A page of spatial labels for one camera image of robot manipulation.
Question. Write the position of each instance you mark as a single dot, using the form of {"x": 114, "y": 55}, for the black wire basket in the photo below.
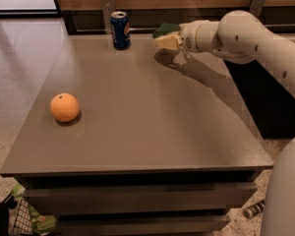
{"x": 11, "y": 223}

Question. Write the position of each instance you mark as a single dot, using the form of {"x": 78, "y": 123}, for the black white striped tool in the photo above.
{"x": 254, "y": 210}

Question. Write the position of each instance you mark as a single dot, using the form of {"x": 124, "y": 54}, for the grey drawer cabinet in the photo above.
{"x": 163, "y": 144}

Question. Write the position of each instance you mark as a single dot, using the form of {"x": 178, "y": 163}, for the left metal rail bracket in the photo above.
{"x": 107, "y": 8}

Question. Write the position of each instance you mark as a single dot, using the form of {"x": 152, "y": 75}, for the right metal rail bracket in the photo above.
{"x": 256, "y": 7}

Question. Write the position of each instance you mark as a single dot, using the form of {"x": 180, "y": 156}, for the metal rail bracket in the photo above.
{"x": 107, "y": 8}
{"x": 256, "y": 7}

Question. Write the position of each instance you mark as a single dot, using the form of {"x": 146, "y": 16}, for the green and yellow sponge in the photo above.
{"x": 165, "y": 29}

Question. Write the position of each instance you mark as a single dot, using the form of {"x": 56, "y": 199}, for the orange fruit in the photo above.
{"x": 64, "y": 107}

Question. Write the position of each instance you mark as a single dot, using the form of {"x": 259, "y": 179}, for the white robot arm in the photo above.
{"x": 240, "y": 37}

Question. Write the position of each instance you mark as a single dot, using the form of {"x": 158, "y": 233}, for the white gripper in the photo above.
{"x": 188, "y": 37}

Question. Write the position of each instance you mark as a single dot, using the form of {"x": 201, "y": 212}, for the horizontal metal rail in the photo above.
{"x": 285, "y": 28}

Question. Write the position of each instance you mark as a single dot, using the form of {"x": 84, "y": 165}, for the green chip bag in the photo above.
{"x": 41, "y": 225}

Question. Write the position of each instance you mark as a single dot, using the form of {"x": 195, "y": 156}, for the blue pepsi can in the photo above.
{"x": 120, "y": 28}

